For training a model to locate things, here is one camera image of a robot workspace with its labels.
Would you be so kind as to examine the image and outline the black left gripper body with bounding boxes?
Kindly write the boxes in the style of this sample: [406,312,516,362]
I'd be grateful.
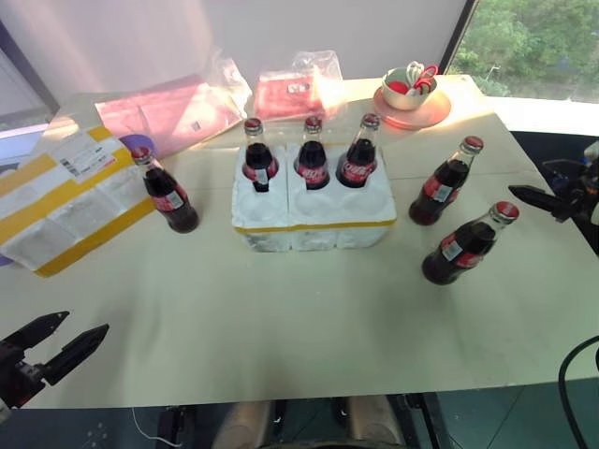
[0,344,51,409]

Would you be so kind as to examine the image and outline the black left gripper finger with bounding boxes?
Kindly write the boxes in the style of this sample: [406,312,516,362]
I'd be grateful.
[39,323,110,384]
[0,310,71,351]

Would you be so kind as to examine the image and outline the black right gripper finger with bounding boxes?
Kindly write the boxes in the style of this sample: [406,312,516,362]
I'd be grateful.
[542,159,585,182]
[507,184,568,222]

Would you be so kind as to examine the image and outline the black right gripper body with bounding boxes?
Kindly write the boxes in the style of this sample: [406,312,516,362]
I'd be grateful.
[558,174,599,226]

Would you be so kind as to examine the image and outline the glass cola bottle red cap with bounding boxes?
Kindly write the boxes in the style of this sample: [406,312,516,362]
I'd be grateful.
[242,117,281,195]
[407,135,485,227]
[420,200,521,287]
[293,115,331,191]
[334,112,382,190]
[130,145,201,235]

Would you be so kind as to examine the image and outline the white foam bottle tray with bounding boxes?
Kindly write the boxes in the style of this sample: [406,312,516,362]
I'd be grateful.
[230,141,400,254]

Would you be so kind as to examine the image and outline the pink round plate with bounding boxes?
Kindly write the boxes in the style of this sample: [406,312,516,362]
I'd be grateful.
[373,85,453,131]

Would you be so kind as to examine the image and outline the white bowl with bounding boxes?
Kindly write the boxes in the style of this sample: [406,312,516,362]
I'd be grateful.
[382,65,440,111]

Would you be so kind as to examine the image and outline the beige paper table cover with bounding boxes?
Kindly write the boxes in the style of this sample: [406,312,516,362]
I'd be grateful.
[0,73,599,411]

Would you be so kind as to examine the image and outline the large pink plastic bag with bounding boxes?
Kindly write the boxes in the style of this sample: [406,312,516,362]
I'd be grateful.
[94,82,247,158]

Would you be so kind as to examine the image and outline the clear plastic bag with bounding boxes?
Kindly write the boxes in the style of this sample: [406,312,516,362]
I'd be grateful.
[213,57,256,119]
[291,48,346,119]

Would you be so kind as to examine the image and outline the small red packet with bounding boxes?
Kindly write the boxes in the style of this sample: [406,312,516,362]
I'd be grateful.
[254,69,329,121]

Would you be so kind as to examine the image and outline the thin white cable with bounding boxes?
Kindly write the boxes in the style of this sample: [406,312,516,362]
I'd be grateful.
[130,405,175,444]

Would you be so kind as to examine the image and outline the red-handled scissors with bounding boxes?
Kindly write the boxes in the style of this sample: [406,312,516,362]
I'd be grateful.
[410,64,439,93]

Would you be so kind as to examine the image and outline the black window frame post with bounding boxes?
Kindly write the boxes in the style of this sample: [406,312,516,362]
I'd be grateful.
[438,0,479,77]

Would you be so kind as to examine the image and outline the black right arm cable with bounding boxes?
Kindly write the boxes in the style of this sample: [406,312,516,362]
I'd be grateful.
[560,333,599,449]

